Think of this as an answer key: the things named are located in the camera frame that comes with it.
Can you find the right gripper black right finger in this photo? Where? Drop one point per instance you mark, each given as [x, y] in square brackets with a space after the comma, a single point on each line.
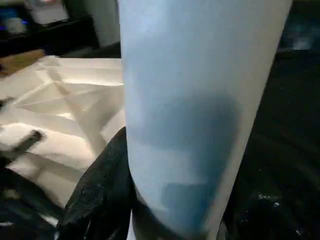
[270, 220]

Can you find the black plastic mat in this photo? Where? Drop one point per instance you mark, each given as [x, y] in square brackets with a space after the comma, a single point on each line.
[287, 125]

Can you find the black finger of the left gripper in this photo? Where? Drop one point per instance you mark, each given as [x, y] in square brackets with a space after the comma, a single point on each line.
[32, 141]

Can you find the white plastic table leg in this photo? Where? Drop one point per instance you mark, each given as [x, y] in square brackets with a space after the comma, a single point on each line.
[187, 100]

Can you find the white plastic table top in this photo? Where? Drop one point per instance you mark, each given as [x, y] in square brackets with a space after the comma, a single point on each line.
[75, 82]

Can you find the brown cardboard piece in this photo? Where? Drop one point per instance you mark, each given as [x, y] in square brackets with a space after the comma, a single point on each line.
[22, 61]

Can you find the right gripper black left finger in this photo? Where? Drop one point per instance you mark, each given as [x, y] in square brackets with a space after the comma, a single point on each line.
[100, 200]

